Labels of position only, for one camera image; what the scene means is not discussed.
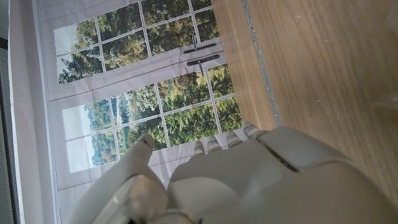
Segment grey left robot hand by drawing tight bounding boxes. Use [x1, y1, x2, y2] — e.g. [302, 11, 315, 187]
[67, 121, 398, 224]

